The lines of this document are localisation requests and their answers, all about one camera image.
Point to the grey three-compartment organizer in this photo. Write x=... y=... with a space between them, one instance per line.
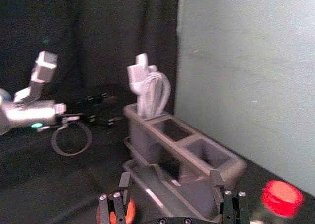
x=147 y=140

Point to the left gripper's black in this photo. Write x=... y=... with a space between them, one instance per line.
x=73 y=114

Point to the black cloth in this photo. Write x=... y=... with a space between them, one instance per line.
x=61 y=189

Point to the long grey plastic tray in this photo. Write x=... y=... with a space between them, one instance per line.
x=177 y=199

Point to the dark bottle with red cap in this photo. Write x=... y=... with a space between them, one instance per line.
x=281 y=198

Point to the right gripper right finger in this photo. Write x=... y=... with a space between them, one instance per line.
x=232 y=209

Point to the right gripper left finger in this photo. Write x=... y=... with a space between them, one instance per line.
x=115 y=209

